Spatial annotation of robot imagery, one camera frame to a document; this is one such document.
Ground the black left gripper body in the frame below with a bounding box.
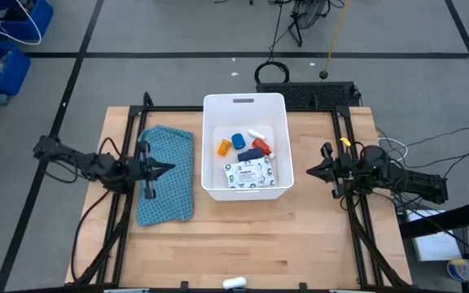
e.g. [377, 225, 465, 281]
[126, 140, 157, 200]

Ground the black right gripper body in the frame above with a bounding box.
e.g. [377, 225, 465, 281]
[320, 142, 362, 199]

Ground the orange pill bottle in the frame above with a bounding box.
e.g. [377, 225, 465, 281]
[217, 138, 234, 158]

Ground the navy blue bandage pad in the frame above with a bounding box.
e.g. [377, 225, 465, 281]
[236, 147, 266, 163]

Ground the white printed gauze package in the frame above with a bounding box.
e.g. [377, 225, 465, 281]
[222, 155, 277, 190]

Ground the blue bandage roll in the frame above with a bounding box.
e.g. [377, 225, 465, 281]
[230, 132, 247, 151]

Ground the white perforated plastic basket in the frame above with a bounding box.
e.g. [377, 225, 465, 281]
[200, 92, 296, 202]

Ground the blue storage bin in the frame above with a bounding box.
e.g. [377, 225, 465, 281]
[0, 42, 32, 98]
[0, 0, 55, 42]

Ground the teal patterned cloth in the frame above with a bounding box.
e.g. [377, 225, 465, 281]
[136, 124, 196, 227]

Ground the black computer tower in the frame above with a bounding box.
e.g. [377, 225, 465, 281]
[256, 81, 362, 110]

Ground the black metal stand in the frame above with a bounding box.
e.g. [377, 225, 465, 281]
[397, 199, 469, 240]

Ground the white box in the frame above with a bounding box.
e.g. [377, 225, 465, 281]
[405, 209, 463, 262]

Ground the yellow blue labelled can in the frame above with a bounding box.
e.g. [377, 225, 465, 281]
[446, 258, 469, 282]

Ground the black fan stand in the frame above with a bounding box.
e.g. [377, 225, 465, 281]
[287, 0, 333, 48]

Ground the black aluminium table frame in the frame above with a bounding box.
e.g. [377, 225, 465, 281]
[71, 91, 413, 290]

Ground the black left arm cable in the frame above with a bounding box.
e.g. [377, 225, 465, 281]
[70, 189, 112, 282]

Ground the coiled black cable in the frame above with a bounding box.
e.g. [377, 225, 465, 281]
[253, 62, 291, 85]

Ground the yellow cable with black foot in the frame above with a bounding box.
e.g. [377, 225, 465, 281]
[318, 0, 352, 81]

